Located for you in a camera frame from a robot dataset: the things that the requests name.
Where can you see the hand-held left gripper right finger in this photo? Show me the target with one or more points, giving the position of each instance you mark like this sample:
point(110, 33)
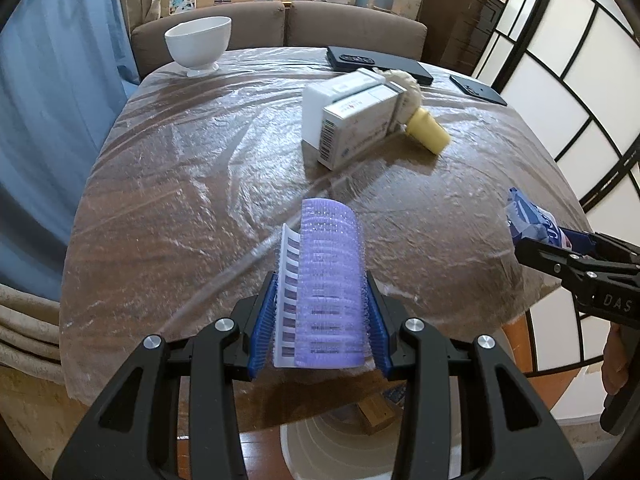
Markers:
point(379, 340)

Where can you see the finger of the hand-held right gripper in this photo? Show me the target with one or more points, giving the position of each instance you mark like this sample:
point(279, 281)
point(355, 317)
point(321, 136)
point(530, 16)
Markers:
point(545, 255)
point(610, 247)

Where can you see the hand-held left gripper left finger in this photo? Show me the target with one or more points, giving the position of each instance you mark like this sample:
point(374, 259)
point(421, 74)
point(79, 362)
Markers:
point(262, 330)

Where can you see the blue white tissue packet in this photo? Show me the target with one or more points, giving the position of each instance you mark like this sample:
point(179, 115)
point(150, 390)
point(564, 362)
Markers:
point(530, 220)

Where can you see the white plastic comb clip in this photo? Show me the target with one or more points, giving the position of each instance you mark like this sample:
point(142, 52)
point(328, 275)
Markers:
point(287, 280)

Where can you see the purple hair roller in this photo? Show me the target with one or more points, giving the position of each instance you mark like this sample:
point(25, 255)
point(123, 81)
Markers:
point(327, 285)

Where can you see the white trash bin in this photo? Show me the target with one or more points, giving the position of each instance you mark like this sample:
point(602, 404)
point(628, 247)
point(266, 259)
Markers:
point(320, 440)

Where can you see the person's right hand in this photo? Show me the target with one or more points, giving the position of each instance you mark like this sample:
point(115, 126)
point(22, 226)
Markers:
point(612, 360)

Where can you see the small wooden box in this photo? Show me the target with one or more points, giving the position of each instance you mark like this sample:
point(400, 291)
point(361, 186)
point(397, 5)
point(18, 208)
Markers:
point(377, 412)

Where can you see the yellow cup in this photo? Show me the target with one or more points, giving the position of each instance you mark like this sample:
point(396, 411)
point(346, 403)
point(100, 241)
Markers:
point(425, 130)

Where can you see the blue smartphone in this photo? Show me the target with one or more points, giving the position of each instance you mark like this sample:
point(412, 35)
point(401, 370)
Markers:
point(480, 90)

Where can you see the white panelled sliding screen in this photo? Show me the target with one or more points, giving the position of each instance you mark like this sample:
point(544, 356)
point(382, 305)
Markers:
point(565, 60)

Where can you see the beige crumpled paper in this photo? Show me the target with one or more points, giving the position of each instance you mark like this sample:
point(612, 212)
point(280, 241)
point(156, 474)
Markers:
point(407, 90)

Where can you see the white barcode medicine box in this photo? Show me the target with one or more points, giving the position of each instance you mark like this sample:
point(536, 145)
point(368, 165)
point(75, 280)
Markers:
point(360, 125)

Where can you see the plain white medicine box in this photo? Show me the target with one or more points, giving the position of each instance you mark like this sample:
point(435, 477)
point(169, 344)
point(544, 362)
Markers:
point(317, 105)

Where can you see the dark wooden cabinet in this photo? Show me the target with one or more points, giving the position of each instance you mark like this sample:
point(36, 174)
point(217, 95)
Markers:
point(455, 20)

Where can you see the black cased phone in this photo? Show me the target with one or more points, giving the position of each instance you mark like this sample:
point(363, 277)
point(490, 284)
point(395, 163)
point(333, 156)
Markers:
point(350, 60)

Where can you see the white footed bowl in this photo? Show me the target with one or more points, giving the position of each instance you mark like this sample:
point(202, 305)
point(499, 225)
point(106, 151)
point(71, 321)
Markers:
point(197, 45)

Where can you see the blue curtain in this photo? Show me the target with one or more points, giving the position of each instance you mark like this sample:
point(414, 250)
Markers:
point(40, 135)

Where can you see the brown sofa back cushion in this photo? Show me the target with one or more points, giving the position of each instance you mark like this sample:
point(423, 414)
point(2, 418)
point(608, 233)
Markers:
point(350, 30)
point(250, 30)

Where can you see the brown sofa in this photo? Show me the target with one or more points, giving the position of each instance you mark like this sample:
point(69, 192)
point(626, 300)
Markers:
point(150, 45)

